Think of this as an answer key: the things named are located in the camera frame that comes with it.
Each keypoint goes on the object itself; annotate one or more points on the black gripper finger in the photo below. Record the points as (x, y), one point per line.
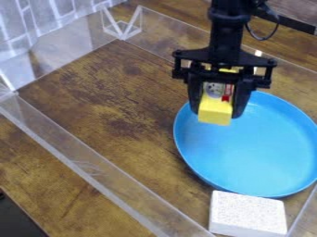
(242, 92)
(196, 90)

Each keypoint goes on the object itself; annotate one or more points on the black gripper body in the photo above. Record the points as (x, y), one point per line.
(222, 62)

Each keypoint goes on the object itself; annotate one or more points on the yellow butter block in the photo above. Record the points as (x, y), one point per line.
(216, 106)

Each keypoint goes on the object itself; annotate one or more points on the blue round tray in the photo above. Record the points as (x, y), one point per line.
(262, 155)

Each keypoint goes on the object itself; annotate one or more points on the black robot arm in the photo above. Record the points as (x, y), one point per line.
(240, 3)

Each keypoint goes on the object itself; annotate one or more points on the white speckled sponge block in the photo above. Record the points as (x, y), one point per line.
(246, 216)

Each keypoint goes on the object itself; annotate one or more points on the dark wooden furniture edge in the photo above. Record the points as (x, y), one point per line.
(305, 25)

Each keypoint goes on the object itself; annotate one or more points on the clear acrylic enclosure wall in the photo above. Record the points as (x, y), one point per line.
(89, 101)

